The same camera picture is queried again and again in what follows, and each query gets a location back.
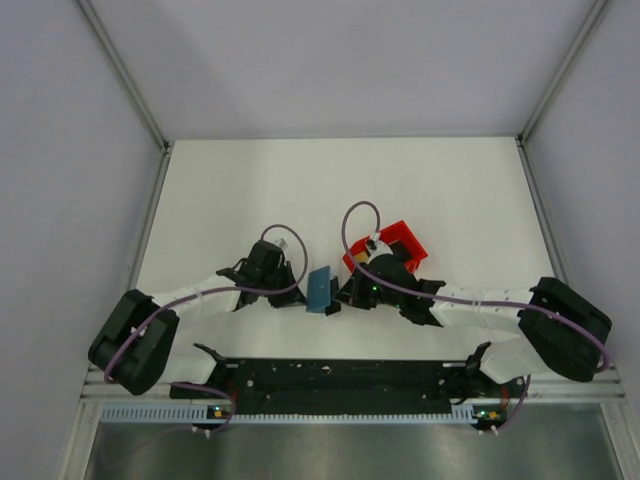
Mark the blue leather card holder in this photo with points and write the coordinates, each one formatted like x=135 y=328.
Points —
x=319 y=296

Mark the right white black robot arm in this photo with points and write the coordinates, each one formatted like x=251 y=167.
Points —
x=551 y=327

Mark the grey slotted cable duct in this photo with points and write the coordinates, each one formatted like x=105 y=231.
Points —
x=201 y=414

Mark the red plastic bin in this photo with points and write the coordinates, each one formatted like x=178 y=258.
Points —
x=404 y=245

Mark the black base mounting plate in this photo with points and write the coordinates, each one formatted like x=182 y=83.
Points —
x=324 y=386

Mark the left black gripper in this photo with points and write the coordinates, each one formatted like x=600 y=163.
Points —
x=287 y=299

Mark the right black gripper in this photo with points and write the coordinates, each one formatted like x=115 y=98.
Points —
x=352 y=293

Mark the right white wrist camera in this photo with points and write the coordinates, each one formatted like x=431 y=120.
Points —
x=375 y=246

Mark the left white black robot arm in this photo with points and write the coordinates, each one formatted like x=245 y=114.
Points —
x=144 y=341

